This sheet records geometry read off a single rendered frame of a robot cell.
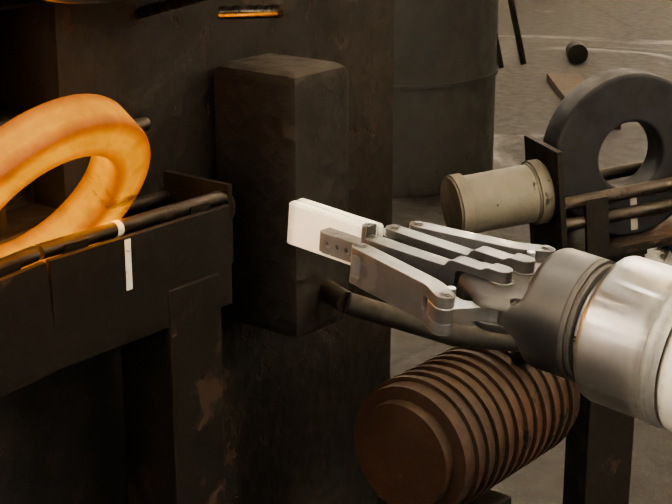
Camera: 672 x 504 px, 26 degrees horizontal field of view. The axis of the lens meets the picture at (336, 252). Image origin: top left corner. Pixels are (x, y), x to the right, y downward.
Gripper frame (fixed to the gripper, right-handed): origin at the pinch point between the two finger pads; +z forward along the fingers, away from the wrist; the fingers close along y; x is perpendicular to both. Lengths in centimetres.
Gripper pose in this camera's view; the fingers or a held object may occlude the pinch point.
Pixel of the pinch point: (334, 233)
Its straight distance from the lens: 97.0
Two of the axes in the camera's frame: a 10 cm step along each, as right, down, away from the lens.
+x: 0.7, -9.3, -3.5
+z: -7.8, -2.7, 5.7
